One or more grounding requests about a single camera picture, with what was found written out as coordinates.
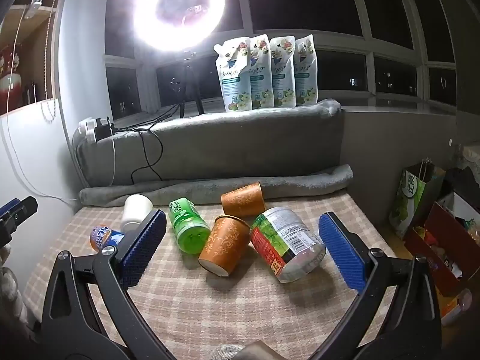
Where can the green plastic bottle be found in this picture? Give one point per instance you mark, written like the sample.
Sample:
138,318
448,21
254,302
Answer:
187,225

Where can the black tripod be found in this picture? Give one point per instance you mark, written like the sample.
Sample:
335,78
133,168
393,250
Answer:
186,78

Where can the orange patterned paper cup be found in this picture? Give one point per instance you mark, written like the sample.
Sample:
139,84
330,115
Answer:
242,199
225,243

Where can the white plastic cup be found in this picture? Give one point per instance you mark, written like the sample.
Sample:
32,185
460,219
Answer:
135,210

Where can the grey fuzzy cloth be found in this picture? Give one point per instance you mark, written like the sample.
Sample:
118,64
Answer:
9,292

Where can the white window frame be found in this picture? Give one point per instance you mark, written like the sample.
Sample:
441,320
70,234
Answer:
337,43

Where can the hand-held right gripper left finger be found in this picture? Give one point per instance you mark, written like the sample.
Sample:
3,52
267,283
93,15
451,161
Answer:
144,247

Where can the rolled grey blanket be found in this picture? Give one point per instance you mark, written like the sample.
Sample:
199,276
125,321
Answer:
187,189

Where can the blue orange drink can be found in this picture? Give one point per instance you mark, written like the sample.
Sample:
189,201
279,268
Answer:
104,237

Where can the clear jar red green label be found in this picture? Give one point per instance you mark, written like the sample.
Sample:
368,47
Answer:
287,242

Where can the beige checked tablecloth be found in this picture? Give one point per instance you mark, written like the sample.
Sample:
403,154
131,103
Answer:
225,307

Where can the white power strip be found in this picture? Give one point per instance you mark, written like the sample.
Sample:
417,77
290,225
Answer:
88,129

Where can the green paper shopping bag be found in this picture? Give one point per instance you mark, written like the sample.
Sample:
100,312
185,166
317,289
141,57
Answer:
410,198

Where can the red figurine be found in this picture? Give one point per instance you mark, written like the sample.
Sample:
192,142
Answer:
9,78

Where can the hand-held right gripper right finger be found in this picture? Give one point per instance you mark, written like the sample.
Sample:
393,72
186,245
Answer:
343,251

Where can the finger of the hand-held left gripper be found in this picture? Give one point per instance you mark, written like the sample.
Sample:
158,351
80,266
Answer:
20,212

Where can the white floral refill pouch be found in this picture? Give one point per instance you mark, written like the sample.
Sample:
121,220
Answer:
234,78
283,77
306,75
259,78

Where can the wooden shelf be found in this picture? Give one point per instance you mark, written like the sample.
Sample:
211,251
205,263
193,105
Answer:
35,63

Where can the red cardboard box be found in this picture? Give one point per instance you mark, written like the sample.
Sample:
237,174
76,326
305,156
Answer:
446,255

